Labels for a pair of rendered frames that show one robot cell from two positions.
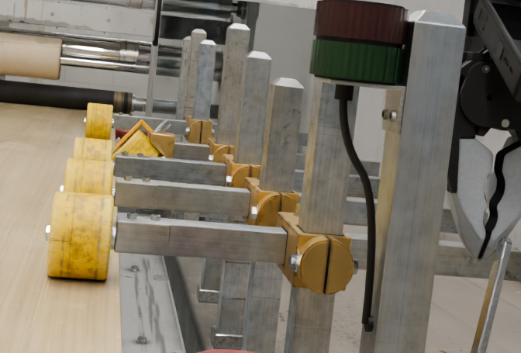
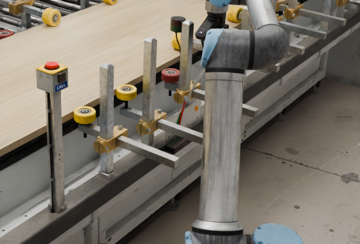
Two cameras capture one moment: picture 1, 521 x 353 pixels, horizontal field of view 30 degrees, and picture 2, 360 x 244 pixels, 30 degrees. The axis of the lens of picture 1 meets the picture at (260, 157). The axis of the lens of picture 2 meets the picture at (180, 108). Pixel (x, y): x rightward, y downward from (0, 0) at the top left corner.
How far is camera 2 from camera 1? 2.34 m
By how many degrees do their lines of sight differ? 45
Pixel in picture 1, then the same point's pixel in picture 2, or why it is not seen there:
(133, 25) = not seen: outside the picture
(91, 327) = (163, 60)
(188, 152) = (283, 8)
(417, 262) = (184, 60)
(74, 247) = (174, 43)
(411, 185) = (182, 48)
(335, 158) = not seen: hidden behind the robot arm
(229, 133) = (291, 5)
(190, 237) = (197, 45)
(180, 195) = not seen: hidden behind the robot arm
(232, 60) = not seen: outside the picture
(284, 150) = (245, 24)
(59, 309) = (164, 55)
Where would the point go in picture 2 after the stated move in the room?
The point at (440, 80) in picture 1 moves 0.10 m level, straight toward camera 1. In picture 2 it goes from (186, 32) to (165, 37)
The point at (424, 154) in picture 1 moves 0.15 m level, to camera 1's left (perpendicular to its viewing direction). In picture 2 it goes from (184, 44) to (157, 33)
